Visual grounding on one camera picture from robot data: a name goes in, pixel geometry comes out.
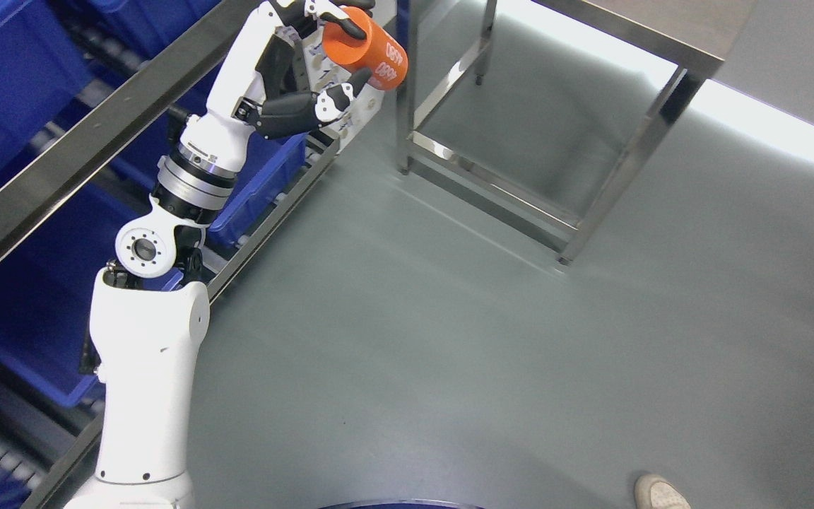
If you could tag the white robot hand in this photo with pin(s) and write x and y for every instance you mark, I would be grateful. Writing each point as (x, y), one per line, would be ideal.
(246, 96)

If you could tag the orange cylindrical capacitor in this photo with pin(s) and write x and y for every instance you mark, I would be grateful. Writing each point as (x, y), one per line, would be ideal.
(379, 51)

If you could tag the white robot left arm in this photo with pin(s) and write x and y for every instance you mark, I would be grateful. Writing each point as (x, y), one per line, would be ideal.
(142, 461)

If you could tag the blue bin lower centre left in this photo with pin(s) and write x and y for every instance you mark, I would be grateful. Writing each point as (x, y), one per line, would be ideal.
(269, 167)

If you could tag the blue bin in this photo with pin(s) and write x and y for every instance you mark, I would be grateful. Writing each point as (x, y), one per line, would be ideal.
(89, 268)
(269, 167)
(41, 71)

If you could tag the blue bin upper far left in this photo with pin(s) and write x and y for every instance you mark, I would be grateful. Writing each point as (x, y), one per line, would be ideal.
(41, 71)

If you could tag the blue bin lower far left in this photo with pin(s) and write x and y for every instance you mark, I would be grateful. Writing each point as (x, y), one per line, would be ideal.
(89, 268)

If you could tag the white shoe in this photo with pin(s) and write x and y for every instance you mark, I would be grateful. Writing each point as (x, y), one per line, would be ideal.
(653, 491)

